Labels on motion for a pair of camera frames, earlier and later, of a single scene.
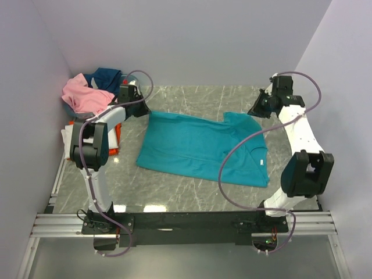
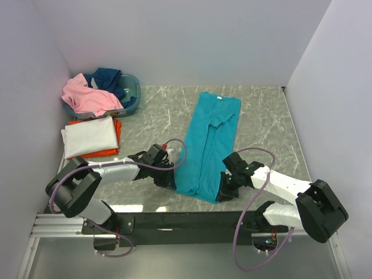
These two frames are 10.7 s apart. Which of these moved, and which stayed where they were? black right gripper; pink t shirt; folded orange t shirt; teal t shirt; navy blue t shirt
Moved: black right gripper; teal t shirt
Stayed: navy blue t shirt; folded orange t shirt; pink t shirt
